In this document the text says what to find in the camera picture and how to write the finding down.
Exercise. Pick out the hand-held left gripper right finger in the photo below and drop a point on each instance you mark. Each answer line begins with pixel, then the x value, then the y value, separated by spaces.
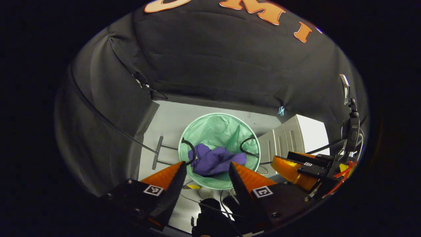
pixel 245 197

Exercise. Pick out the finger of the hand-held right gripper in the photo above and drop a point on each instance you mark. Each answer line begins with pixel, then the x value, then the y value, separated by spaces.
pixel 289 171
pixel 347 169

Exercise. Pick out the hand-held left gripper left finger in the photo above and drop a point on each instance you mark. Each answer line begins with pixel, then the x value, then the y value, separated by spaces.
pixel 169 194

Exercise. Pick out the purple ribbed sweater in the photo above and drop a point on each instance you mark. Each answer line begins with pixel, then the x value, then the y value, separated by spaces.
pixel 213 161

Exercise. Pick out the green laundry hamper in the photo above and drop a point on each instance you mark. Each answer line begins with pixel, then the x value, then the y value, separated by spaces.
pixel 217 130

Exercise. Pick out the black clothes rack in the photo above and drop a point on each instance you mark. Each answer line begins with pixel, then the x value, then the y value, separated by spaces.
pixel 159 151

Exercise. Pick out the yellow floor tape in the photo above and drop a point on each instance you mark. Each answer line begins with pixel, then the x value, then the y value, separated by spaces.
pixel 194 186

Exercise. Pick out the white drawer cabinet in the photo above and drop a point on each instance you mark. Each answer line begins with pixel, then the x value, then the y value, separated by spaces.
pixel 309 135

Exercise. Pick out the black backdrop cloth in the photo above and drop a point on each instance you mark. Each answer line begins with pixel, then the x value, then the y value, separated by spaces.
pixel 213 59

